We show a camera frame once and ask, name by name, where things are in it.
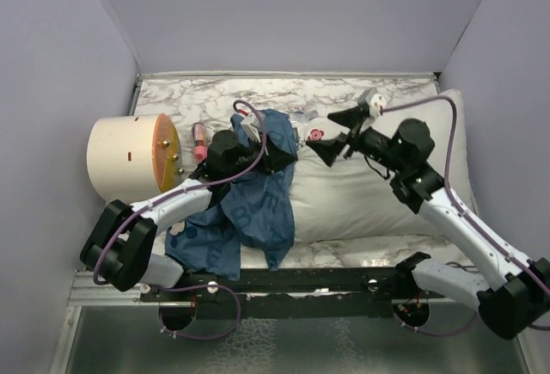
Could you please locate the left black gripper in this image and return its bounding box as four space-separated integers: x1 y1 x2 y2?
226 132 297 180

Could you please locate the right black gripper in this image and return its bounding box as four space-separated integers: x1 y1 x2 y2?
308 106 406 175

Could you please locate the blue lettered pillowcase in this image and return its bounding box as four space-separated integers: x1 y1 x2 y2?
165 109 297 281

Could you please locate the white pillow with red logo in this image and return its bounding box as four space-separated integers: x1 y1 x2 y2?
290 89 474 243

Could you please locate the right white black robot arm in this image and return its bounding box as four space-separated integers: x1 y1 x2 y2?
306 107 549 340

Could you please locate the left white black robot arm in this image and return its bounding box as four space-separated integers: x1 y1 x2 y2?
80 130 297 301

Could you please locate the pink small bottle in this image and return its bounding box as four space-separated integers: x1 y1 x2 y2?
192 122 207 162

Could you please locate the cream cylinder with orange lid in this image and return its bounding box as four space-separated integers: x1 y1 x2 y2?
87 113 182 204

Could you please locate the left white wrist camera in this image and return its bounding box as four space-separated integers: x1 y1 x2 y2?
241 111 265 144

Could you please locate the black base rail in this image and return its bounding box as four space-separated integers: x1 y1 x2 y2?
141 267 441 320

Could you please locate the aluminium frame rail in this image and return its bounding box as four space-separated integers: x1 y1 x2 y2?
68 268 147 308

